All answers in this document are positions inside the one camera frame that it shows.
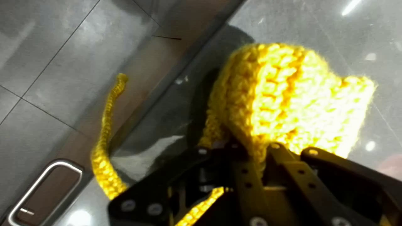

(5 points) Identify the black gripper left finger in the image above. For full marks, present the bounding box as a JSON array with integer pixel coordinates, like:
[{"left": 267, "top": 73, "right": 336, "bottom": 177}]
[{"left": 106, "top": 148, "right": 235, "bottom": 226}]

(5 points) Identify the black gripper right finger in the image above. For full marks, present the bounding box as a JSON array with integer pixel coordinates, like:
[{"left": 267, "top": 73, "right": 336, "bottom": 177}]
[{"left": 233, "top": 143, "right": 402, "bottom": 226}]

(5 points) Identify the yellow knitted cloth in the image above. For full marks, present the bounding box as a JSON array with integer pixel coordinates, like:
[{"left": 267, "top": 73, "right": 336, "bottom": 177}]
[{"left": 91, "top": 43, "right": 375, "bottom": 226}]

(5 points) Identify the silver cabinet handle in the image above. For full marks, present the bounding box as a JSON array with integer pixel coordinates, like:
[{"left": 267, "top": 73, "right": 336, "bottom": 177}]
[{"left": 6, "top": 160, "right": 83, "bottom": 226}]

